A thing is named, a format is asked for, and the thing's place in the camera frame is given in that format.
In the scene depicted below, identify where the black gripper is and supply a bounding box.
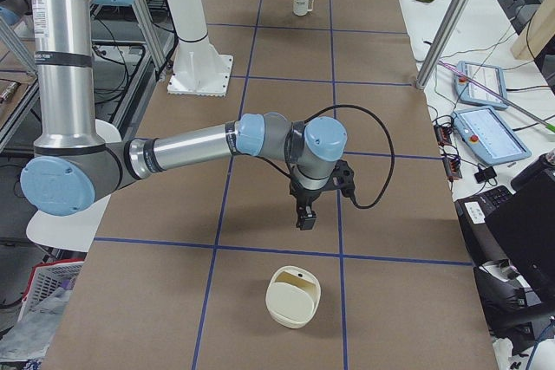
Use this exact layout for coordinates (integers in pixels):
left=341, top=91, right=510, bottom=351
left=290, top=178, right=329, bottom=230

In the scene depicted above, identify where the white ceramic mug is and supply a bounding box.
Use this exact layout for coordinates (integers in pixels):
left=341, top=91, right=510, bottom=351
left=292, top=0, right=314, bottom=16

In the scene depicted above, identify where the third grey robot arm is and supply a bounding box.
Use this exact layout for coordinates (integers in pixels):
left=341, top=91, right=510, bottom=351
left=1, top=0, right=34, bottom=30

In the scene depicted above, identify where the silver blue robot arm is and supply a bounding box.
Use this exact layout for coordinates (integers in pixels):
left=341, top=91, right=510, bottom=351
left=21, top=0, right=348, bottom=230

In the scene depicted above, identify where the cream white ceramic bowl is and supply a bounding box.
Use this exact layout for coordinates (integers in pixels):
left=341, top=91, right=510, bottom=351
left=265, top=265, right=321, bottom=329

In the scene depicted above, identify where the black box with label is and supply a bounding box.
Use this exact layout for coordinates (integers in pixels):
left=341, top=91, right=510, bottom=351
left=454, top=198, right=506, bottom=265

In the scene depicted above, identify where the black computer keyboard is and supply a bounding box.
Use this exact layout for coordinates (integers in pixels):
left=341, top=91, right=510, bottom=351
left=478, top=185, right=513, bottom=211

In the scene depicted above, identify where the near blue teach pendant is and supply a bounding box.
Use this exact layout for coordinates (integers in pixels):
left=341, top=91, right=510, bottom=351
left=451, top=106, right=532, bottom=166

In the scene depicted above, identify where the blue teach pendant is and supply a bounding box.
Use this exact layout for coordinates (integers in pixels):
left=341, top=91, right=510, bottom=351
left=451, top=106, right=532, bottom=166
left=454, top=61, right=508, bottom=110

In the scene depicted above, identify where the white plastic chair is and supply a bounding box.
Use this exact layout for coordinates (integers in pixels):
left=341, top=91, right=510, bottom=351
left=26, top=118, right=122, bottom=253

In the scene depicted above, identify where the far blue teach pendant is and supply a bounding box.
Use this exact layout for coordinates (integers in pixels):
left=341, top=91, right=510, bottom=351
left=454, top=61, right=508, bottom=110

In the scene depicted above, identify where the white laundry basket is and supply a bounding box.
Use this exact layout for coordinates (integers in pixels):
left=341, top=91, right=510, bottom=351
left=17, top=259, right=84, bottom=321

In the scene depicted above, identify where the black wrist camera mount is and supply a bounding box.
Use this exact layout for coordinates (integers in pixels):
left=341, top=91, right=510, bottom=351
left=330, top=159, right=356, bottom=199

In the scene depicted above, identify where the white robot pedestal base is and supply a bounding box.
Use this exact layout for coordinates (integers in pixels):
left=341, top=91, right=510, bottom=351
left=167, top=0, right=233, bottom=97

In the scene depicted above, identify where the aluminium frame post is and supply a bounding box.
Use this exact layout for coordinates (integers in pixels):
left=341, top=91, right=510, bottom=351
left=415, top=0, right=469, bottom=90

